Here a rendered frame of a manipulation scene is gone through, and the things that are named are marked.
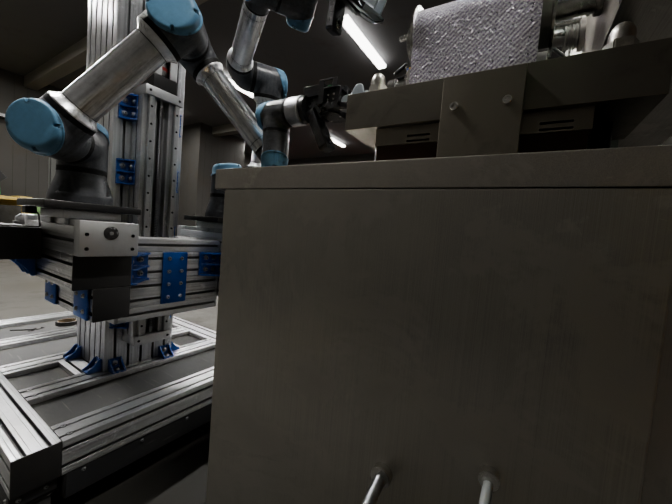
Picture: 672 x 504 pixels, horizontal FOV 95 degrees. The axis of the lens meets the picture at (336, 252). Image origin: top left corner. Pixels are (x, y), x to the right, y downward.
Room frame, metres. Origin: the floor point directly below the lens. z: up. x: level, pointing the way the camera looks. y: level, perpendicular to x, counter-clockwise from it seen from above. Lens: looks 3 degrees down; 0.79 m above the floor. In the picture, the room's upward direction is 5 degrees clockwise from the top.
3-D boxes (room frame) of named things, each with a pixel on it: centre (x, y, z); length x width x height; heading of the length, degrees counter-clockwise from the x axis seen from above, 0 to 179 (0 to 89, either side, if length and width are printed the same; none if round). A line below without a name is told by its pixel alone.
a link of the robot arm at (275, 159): (0.90, 0.20, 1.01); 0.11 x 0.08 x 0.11; 12
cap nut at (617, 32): (0.39, -0.33, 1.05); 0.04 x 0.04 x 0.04
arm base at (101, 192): (0.90, 0.75, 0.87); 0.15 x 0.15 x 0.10
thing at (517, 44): (0.64, -0.23, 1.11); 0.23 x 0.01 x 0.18; 60
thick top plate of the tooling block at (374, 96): (0.51, -0.21, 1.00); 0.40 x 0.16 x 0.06; 60
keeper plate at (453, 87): (0.42, -0.18, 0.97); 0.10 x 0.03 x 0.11; 60
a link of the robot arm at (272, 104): (0.89, 0.20, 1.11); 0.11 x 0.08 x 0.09; 60
